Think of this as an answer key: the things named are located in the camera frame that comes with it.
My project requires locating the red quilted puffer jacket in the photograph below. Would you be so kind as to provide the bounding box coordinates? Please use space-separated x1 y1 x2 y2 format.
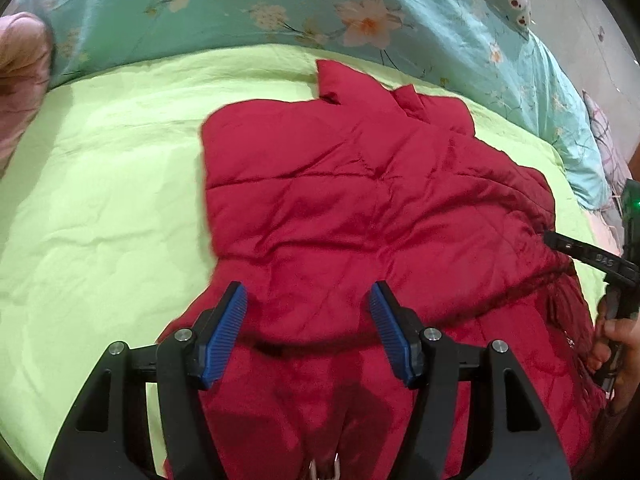
175 60 604 479

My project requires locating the pink quilted blanket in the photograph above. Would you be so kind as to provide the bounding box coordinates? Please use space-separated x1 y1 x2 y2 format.
0 12 52 174

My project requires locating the pink patterned pillow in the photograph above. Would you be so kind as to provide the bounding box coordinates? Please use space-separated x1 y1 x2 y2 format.
582 90 631 247

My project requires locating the teal floral duvet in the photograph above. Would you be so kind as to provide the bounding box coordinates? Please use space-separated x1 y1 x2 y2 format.
8 0 610 209

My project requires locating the person's right hand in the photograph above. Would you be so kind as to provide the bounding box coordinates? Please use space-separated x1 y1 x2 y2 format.
587 296 640 414

